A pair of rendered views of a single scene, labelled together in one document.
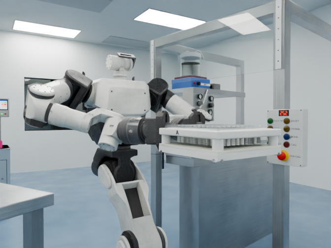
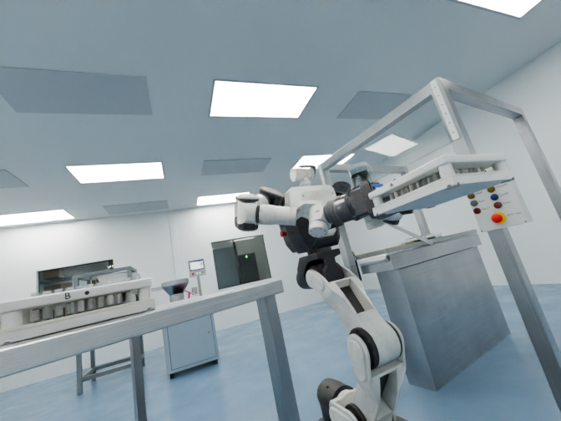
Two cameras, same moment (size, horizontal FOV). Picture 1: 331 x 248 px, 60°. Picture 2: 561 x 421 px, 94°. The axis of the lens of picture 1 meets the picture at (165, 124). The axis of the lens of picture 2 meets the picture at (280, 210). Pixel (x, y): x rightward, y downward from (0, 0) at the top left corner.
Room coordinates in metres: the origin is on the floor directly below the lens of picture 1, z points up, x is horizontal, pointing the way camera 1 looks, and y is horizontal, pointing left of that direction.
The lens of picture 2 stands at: (0.06, 0.16, 0.91)
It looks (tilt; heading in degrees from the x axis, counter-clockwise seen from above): 13 degrees up; 9
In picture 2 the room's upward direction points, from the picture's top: 13 degrees counter-clockwise
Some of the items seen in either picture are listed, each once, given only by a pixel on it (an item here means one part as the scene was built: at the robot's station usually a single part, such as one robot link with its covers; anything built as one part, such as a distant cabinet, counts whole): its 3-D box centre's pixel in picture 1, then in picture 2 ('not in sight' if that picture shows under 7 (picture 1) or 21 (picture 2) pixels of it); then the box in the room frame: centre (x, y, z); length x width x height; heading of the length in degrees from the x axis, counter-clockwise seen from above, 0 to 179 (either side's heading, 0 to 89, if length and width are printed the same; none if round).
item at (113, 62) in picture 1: (118, 65); (302, 176); (1.33, 0.22, 1.36); 0.10 x 0.07 x 0.09; 125
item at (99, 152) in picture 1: (112, 164); (316, 271); (1.41, 0.26, 0.89); 0.28 x 0.13 x 0.18; 35
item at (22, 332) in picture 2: not in sight; (83, 318); (0.59, 0.74, 0.91); 0.24 x 0.24 x 0.02; 50
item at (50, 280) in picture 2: not in sight; (78, 291); (4.66, 5.29, 1.43); 1.32 x 0.01 x 1.11; 122
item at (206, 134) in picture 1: (217, 131); (432, 178); (0.82, -0.15, 1.07); 0.25 x 0.24 x 0.02; 125
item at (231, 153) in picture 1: (217, 148); (437, 195); (0.82, -0.15, 1.02); 0.24 x 0.24 x 0.02; 35
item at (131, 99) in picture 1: (114, 109); (306, 217); (1.39, 0.25, 1.15); 0.34 x 0.30 x 0.36; 125
